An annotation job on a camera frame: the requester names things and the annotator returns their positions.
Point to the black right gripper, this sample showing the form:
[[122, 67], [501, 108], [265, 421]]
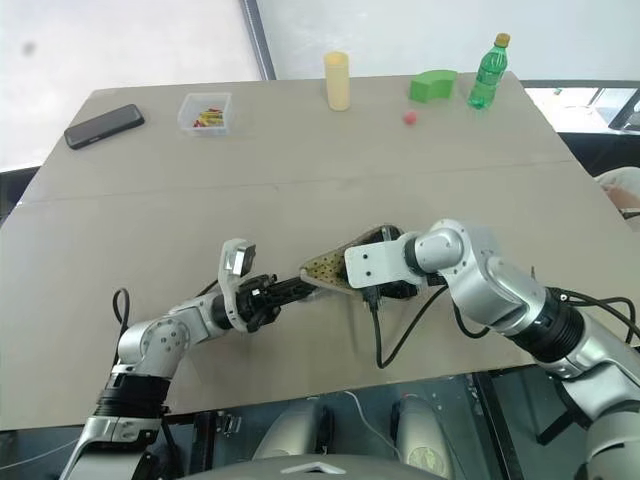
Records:
[[400, 291]]

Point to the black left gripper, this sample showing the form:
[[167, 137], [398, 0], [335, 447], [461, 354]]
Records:
[[255, 302]]

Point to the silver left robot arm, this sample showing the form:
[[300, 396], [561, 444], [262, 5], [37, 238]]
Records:
[[155, 340]]

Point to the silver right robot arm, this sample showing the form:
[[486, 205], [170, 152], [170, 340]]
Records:
[[500, 290]]

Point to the small red ball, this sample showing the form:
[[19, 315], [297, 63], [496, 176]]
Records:
[[410, 118]]

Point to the green curved block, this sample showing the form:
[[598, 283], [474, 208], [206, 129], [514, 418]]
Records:
[[430, 87]]

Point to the yellow cylinder container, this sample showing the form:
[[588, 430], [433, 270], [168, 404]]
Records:
[[337, 82]]

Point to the grey robot torso edge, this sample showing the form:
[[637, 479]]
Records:
[[320, 469]]

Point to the green plastic bottle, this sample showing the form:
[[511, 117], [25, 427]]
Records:
[[488, 75]]

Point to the colourful small items pile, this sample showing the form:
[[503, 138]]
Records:
[[209, 119]]

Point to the clear plastic box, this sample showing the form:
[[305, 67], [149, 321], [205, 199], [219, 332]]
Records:
[[189, 117]]

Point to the person in light clothing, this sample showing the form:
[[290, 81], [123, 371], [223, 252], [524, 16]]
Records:
[[622, 192]]

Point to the black smartphone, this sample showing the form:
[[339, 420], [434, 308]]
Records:
[[104, 126]]

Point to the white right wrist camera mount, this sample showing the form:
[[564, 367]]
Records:
[[372, 265]]

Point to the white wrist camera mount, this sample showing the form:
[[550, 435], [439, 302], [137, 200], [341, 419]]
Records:
[[372, 265], [226, 291]]

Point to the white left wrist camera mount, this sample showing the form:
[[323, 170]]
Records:
[[226, 291]]

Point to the dark metal post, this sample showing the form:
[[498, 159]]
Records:
[[262, 40]]

